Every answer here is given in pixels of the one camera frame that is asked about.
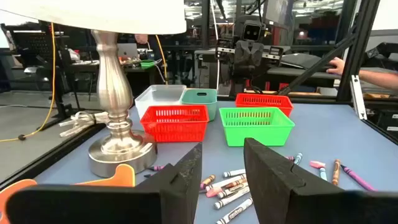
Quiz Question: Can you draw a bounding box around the person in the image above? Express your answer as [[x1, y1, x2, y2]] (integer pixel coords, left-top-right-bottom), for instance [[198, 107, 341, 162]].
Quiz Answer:
[[134, 33, 162, 62]]

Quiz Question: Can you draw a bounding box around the orange plastic bin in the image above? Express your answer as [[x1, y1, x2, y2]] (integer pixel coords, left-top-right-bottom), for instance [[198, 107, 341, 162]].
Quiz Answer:
[[0, 164, 136, 224]]

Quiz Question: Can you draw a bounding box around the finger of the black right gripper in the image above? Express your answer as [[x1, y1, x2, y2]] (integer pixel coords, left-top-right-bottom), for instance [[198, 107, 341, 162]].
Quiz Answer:
[[234, 40, 249, 67], [248, 42, 264, 67]]

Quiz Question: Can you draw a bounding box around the clear plastic bin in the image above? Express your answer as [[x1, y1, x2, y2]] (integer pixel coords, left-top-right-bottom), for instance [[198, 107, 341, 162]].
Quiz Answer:
[[134, 84, 187, 119]]

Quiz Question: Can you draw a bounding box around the person's hand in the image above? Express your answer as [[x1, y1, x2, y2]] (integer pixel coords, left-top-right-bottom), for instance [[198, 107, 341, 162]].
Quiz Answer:
[[326, 57, 346, 75]]

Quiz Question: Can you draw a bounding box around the teal plastic bin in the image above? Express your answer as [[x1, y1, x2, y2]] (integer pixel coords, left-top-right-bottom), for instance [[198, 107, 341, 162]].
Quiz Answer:
[[181, 88, 218, 122]]

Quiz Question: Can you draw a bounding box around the black flat case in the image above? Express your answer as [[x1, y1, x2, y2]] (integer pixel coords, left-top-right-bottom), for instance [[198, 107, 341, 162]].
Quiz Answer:
[[279, 52, 341, 72]]

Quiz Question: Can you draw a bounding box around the black equipment stand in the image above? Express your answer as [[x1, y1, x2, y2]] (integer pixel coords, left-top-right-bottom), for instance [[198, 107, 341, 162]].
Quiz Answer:
[[0, 21, 75, 121]]

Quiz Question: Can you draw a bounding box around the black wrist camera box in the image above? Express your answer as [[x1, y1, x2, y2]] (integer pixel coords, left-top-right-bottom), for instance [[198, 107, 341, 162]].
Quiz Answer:
[[241, 20, 263, 42]]

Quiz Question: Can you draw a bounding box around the black background desk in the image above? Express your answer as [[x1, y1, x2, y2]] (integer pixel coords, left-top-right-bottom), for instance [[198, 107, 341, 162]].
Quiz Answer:
[[71, 58, 158, 94]]

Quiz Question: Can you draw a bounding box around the yellow extension cable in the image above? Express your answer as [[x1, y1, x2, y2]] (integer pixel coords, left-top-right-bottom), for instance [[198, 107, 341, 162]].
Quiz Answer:
[[154, 34, 169, 85]]

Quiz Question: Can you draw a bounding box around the red slotted plastic basket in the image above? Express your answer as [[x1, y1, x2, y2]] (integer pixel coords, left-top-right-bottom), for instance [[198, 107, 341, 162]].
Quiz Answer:
[[139, 105, 210, 143], [235, 93, 294, 118]]

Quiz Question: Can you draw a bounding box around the black corner post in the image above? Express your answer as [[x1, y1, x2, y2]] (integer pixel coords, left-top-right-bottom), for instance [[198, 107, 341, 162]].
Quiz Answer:
[[336, 0, 381, 102]]

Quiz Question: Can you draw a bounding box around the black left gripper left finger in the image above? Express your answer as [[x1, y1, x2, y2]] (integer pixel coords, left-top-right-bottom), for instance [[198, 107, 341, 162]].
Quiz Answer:
[[6, 142, 203, 224]]

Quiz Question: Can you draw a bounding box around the black diagonal brace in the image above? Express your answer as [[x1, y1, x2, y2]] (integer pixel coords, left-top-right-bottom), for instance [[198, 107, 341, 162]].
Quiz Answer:
[[277, 32, 358, 96]]

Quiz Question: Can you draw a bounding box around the person's forearm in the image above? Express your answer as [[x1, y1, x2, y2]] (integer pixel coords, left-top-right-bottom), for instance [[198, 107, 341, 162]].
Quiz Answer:
[[357, 70, 398, 91]]

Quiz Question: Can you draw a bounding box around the white lamp cord bundle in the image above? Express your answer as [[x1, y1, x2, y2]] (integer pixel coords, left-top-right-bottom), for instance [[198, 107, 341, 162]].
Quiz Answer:
[[58, 111, 110, 138]]

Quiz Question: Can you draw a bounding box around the white shade silver table lamp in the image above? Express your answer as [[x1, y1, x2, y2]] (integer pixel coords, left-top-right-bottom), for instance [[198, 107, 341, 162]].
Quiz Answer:
[[0, 0, 187, 179]]

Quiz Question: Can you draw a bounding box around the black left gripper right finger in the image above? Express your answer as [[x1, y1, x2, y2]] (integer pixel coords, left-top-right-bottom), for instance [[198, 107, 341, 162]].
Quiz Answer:
[[244, 138, 398, 224]]

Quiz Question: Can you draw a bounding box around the green slotted plastic basket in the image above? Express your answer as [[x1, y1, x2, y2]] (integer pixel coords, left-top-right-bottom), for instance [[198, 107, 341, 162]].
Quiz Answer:
[[219, 107, 295, 147]]

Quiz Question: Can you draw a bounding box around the silver corner bracket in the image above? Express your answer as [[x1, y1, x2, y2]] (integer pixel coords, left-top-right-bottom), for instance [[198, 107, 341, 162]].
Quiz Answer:
[[349, 74, 368, 121]]

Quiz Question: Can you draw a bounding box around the red-brown crayon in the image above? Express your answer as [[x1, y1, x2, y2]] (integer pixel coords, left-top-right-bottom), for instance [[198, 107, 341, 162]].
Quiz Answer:
[[331, 159, 341, 187]]

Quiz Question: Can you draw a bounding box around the silver laptop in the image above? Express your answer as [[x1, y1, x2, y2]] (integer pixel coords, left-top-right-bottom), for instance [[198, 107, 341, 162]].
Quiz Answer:
[[117, 42, 139, 58]]

